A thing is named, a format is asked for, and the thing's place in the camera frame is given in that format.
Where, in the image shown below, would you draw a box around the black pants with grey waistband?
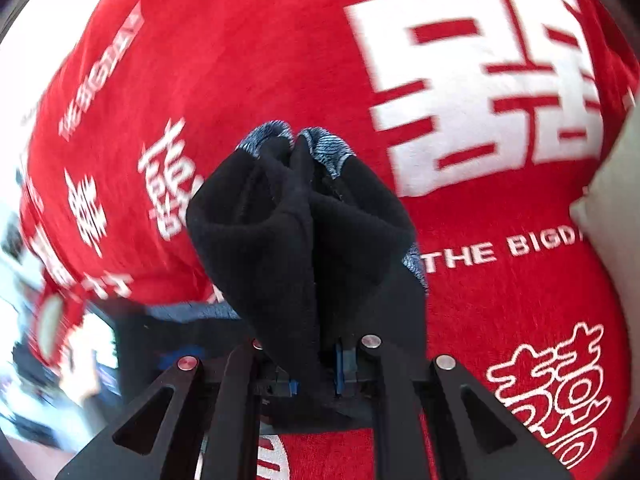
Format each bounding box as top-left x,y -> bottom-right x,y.
115,119 -> 430,434

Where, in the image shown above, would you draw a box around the red blanket with white characters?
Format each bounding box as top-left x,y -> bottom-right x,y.
21,0 -> 639,479

